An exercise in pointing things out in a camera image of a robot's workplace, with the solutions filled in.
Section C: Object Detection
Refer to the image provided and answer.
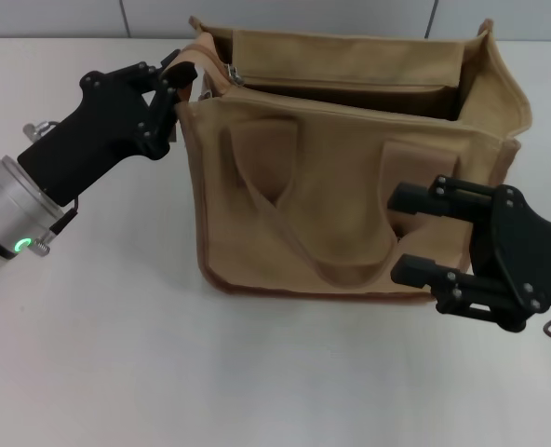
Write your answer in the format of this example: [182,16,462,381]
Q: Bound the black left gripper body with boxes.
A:
[17,62,172,209]

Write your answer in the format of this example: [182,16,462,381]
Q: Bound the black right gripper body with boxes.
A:
[468,184,551,334]

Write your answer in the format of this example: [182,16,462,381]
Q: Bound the khaki canvas food bag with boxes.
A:
[175,16,536,299]

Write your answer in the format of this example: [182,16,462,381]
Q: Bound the grey left gripper cable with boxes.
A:
[22,119,79,256]

